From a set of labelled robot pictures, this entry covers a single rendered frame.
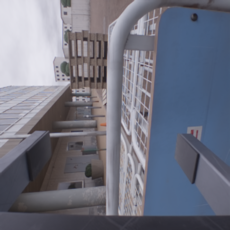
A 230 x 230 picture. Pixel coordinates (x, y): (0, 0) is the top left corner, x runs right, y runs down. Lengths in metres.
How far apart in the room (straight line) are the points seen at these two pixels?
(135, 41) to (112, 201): 0.25
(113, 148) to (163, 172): 0.10
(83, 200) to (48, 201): 1.05
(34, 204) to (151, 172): 6.04
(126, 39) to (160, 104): 0.10
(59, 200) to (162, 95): 5.94
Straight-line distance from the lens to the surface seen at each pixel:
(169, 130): 0.27
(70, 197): 6.07
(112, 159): 0.26
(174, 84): 0.26
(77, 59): 3.94
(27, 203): 6.32
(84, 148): 6.72
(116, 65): 0.23
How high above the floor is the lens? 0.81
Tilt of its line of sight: 10 degrees down
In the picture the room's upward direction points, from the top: 92 degrees counter-clockwise
